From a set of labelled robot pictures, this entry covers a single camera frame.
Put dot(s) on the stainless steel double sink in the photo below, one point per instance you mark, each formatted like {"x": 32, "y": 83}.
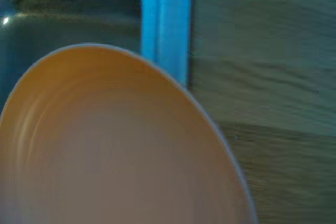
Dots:
{"x": 65, "y": 11}

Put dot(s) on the orange plate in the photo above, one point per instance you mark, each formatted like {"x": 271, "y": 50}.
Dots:
{"x": 118, "y": 142}

